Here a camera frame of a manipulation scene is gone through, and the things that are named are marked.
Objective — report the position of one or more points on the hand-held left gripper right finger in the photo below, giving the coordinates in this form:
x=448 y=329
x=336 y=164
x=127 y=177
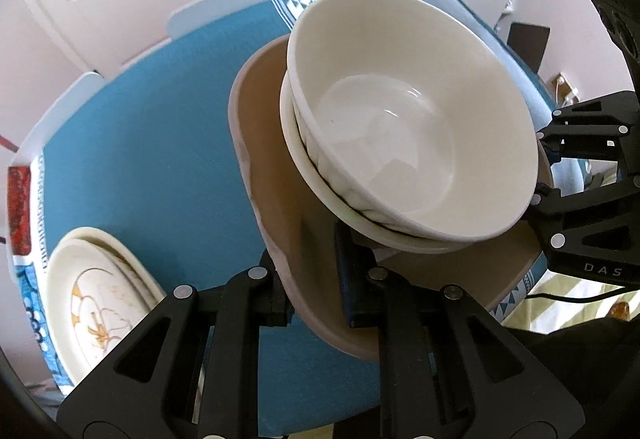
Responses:
x=346 y=279

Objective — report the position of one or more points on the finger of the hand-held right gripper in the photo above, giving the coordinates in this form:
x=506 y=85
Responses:
x=585 y=224
x=590 y=139

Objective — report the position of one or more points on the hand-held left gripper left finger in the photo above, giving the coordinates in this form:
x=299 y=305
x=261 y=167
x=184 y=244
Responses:
x=272 y=304

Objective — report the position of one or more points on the cream cartoon print bowl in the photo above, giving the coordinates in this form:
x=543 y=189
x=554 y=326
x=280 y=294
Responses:
x=400 y=243

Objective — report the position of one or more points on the large cream plate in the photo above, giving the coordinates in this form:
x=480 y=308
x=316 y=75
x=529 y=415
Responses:
x=155 y=280

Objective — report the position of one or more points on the large white plate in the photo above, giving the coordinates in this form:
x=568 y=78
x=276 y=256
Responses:
x=140 y=269

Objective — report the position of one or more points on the white bowl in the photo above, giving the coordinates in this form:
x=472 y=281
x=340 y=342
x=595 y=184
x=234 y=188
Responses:
x=400 y=144

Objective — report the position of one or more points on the cream cartoon print plate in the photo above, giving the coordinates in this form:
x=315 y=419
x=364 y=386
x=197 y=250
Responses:
x=95 y=309

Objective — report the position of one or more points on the yellow striped floor mat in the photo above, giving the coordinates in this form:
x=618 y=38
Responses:
x=560 y=286

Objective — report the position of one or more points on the black square object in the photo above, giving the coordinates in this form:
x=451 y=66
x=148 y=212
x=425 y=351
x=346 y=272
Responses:
x=529 y=44

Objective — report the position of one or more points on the dark clothing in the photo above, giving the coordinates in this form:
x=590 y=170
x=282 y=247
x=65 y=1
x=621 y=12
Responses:
x=600 y=359

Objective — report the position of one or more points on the teal tablecloth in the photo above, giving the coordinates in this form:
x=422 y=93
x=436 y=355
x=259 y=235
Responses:
x=165 y=129

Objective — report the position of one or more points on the blue floral patterned cloth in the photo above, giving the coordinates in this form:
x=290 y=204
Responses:
x=35 y=319

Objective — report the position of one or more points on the red patterned object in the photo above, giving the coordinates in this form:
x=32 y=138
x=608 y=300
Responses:
x=19 y=209

